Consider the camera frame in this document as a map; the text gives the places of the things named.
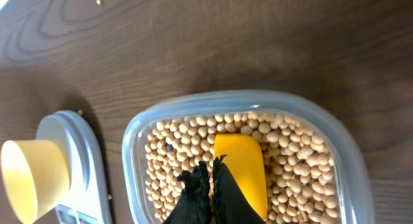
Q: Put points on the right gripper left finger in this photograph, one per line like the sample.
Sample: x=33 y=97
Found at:
x=193 y=207

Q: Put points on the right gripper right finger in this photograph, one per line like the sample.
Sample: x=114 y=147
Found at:
x=230 y=205

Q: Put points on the yellow measuring scoop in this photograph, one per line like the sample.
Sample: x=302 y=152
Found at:
x=245 y=162

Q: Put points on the white digital kitchen scale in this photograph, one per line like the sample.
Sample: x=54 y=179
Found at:
x=87 y=200

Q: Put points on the yellow plastic bowl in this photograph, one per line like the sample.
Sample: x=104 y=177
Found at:
x=35 y=175

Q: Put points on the soybeans in container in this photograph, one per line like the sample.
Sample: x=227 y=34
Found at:
x=299 y=168

